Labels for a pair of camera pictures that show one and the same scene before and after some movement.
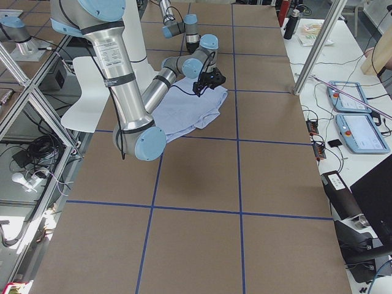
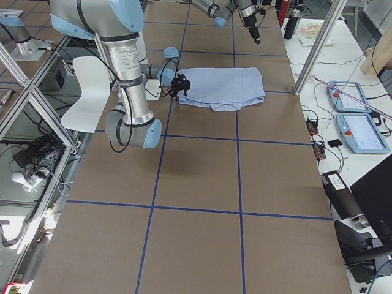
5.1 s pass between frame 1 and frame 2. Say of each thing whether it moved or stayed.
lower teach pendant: stayed
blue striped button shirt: moved
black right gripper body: moved
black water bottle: stayed
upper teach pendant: stayed
